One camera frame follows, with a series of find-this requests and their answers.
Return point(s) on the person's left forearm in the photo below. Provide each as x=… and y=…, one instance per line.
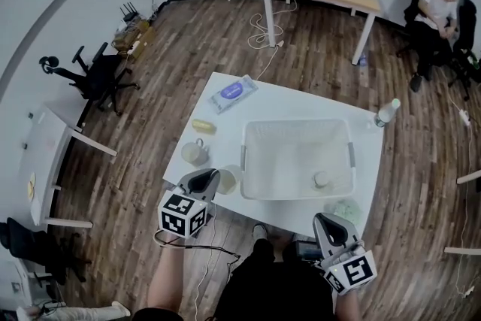
x=165, y=274

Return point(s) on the small beige cup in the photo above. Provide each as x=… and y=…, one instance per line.
x=230, y=180

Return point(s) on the person's right forearm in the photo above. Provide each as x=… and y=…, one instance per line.
x=347, y=306

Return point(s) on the wet wipes packet purple label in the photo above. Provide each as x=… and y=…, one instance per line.
x=233, y=92

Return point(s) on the grey cup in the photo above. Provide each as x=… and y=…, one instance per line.
x=321, y=180

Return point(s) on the black router with antennas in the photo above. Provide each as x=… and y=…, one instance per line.
x=129, y=13

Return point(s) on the flat yellow object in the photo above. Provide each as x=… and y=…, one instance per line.
x=31, y=186

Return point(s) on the white desk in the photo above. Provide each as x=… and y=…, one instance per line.
x=466, y=251
x=471, y=176

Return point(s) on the clear water bottle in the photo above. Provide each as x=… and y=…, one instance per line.
x=387, y=112

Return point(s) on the black device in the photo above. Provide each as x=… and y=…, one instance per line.
x=306, y=250

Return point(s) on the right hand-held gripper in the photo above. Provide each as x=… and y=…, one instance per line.
x=353, y=270

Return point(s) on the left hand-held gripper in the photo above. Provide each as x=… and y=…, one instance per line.
x=182, y=216

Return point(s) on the person's shoe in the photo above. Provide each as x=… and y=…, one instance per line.
x=259, y=231

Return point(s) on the person's black clothing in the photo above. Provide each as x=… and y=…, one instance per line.
x=278, y=285

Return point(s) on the white power strip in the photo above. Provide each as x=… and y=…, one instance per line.
x=465, y=117

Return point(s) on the white power plug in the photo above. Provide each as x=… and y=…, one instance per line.
x=279, y=44

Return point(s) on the yellow sponge bar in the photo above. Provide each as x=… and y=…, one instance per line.
x=204, y=126

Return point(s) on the green crumpled cloth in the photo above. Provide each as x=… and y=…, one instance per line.
x=345, y=208

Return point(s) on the blue label plastic bottle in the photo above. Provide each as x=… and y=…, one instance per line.
x=362, y=59

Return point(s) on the white plastic basket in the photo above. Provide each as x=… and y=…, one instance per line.
x=285, y=146

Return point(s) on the small green object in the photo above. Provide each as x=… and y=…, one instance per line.
x=475, y=62

